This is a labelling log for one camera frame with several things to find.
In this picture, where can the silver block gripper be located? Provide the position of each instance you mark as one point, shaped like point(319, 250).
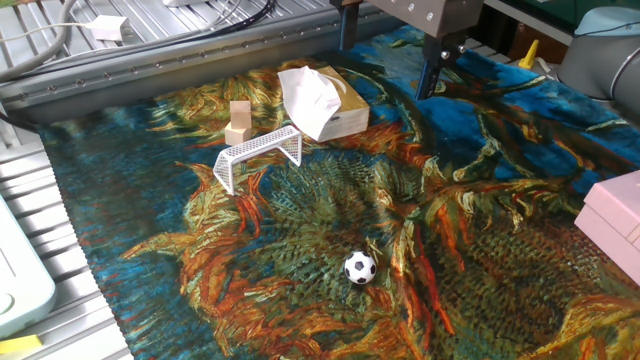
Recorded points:
point(430, 15)

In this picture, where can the small black white soccer ball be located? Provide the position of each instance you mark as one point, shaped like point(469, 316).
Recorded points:
point(360, 268)

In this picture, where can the white mesh toy goal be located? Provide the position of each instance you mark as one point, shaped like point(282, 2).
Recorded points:
point(260, 144)

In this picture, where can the gold tissue box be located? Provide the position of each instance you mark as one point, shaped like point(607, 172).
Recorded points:
point(352, 112)

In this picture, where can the white tissue sheet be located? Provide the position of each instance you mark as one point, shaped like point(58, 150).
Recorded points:
point(310, 100)

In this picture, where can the small yellow plastic piece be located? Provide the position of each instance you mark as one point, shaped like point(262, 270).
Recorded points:
point(529, 57)

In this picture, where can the small wooden block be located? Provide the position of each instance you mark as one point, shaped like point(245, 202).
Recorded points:
point(236, 136)
point(240, 114)

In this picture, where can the pink box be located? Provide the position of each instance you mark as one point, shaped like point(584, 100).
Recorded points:
point(612, 220)

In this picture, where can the white power adapter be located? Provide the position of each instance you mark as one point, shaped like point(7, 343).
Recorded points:
point(107, 27)

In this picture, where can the sunflower painting cloth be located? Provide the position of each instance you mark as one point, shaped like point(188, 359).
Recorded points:
point(200, 300)

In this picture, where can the white teach pendant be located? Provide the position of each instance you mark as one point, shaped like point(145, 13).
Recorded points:
point(22, 280)

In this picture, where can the small yellow tape piece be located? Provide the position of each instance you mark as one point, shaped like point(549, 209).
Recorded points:
point(17, 344)

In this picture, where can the grey aluminium rail beam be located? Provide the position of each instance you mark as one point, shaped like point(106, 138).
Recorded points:
point(150, 75)

